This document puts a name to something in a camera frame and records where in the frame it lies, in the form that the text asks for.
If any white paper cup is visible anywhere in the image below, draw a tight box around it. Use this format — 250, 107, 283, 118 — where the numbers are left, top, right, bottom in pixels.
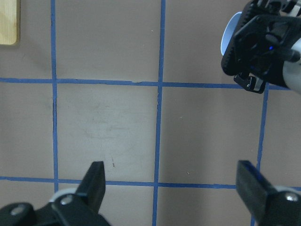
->
220, 11, 242, 56

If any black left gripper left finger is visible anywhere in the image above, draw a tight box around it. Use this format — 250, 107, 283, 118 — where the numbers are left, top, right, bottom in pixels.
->
0, 161, 110, 226

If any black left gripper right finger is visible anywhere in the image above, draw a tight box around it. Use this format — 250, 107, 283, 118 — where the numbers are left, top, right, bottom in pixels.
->
236, 160, 301, 226

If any wooden stand base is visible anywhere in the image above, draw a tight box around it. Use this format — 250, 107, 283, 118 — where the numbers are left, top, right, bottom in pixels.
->
0, 0, 20, 46

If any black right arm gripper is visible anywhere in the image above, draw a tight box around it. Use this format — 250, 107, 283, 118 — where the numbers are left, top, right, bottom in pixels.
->
221, 0, 301, 94

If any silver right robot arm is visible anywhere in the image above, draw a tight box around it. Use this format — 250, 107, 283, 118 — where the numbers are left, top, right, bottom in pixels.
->
221, 0, 301, 226

